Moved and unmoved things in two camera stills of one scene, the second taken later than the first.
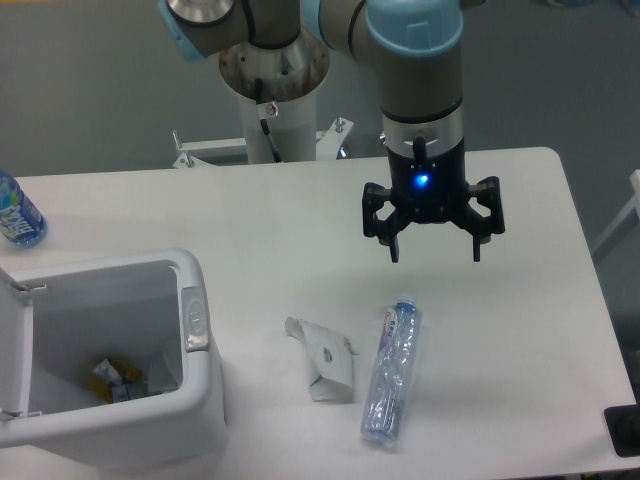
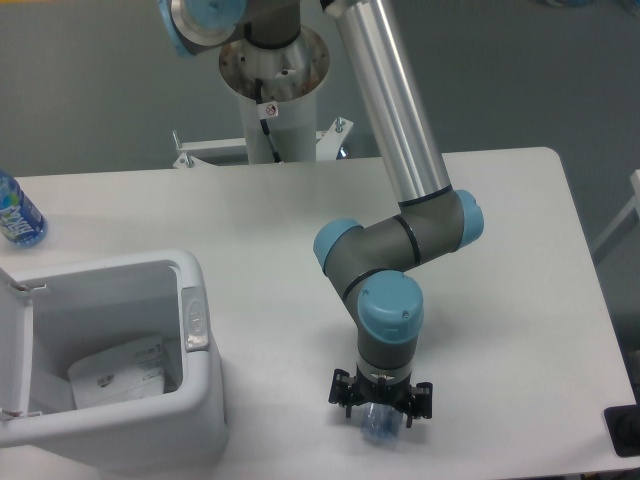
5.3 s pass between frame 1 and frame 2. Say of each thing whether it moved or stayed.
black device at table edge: stayed
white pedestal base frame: stayed
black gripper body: moved
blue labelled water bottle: stayed
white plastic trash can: stayed
